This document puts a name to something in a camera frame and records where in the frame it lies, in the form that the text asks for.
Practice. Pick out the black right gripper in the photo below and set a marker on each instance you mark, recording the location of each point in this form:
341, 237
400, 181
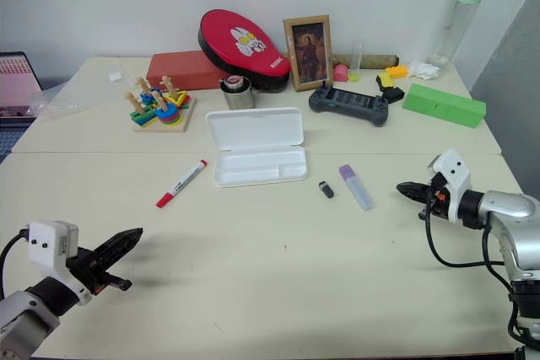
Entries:
439, 206

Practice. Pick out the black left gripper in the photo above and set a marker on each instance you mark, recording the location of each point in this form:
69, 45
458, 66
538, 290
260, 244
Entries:
86, 269

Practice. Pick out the purple capped clear tube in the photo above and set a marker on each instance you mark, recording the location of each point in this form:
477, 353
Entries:
358, 191

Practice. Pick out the red and white marker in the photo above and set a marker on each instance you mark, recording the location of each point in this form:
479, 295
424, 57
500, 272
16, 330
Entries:
181, 184

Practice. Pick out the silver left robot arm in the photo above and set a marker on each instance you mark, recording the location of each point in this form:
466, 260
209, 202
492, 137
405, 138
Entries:
21, 318

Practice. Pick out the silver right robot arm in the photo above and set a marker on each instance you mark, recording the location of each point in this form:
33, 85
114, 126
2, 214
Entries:
506, 208

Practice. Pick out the white plastic case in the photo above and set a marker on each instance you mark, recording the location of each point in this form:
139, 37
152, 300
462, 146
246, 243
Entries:
253, 128

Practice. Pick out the small black rectangular object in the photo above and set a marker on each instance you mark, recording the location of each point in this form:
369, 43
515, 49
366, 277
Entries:
327, 190

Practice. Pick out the green rectangular box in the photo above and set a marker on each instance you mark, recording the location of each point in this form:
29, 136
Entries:
443, 105

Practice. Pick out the dark grey game controller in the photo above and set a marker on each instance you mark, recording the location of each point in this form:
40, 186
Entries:
350, 103

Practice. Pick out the orange-yellow block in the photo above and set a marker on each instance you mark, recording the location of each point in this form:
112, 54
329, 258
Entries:
397, 71

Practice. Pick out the white crumpled cloth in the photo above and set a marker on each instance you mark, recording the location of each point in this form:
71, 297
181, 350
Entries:
424, 69

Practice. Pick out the brown rolled mat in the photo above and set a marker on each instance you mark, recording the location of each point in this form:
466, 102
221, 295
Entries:
379, 60

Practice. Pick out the wooden colourful stacking toy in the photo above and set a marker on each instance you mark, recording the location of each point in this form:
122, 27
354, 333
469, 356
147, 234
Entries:
162, 115

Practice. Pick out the pink small object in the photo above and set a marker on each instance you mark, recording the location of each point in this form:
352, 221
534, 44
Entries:
341, 74

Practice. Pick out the clear tube yellow-green base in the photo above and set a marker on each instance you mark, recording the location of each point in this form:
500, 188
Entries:
355, 65

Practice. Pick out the clear plastic bag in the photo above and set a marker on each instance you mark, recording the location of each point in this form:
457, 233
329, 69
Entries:
55, 103

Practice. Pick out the clear bottle green cap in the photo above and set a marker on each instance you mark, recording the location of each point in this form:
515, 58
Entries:
457, 23

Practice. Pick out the red rectangular box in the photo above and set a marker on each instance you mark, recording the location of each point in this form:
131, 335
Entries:
181, 69

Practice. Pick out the metal cup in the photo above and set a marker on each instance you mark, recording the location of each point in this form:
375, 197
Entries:
238, 98

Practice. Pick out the open laptop pink screen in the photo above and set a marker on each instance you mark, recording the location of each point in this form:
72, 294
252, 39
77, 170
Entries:
17, 82

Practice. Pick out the pink white tape roll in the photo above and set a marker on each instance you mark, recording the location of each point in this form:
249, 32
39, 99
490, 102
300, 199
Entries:
234, 82

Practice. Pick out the red black boxing pad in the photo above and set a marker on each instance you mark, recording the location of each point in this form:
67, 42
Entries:
236, 39

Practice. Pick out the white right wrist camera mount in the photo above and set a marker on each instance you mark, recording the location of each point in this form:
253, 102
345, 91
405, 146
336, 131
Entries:
453, 170

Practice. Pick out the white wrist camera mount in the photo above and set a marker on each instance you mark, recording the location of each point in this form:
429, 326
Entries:
42, 242
453, 170

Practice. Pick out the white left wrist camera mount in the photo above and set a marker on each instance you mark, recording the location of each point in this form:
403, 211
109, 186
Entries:
42, 242

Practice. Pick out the wooden portrait photo frame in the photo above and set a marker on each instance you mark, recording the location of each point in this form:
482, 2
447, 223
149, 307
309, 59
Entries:
308, 52

